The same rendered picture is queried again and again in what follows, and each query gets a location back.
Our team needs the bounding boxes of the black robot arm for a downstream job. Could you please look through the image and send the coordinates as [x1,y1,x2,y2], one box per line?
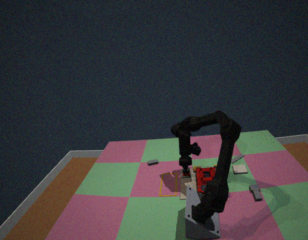
[171,110,242,224]

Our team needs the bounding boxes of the beige flat square tile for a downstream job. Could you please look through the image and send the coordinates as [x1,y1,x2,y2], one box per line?
[232,165,248,174]

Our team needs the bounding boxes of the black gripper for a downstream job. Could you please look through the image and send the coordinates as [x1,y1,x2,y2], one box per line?
[179,142,192,171]

